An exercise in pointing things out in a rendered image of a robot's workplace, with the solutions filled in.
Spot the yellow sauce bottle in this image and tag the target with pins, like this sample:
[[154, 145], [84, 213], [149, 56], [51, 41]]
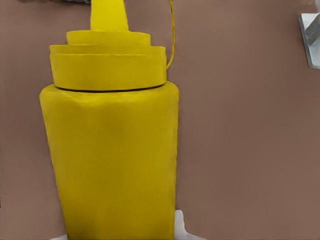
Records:
[[110, 150]]

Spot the grey frame post foot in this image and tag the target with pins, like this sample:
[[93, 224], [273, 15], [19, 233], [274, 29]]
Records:
[[75, 2]]

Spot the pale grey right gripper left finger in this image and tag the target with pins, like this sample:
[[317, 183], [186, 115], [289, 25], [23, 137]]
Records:
[[61, 237]]

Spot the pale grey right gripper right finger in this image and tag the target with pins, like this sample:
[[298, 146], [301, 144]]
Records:
[[180, 225]]

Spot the silver frame post foot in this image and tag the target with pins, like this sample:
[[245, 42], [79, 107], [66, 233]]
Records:
[[310, 37]]

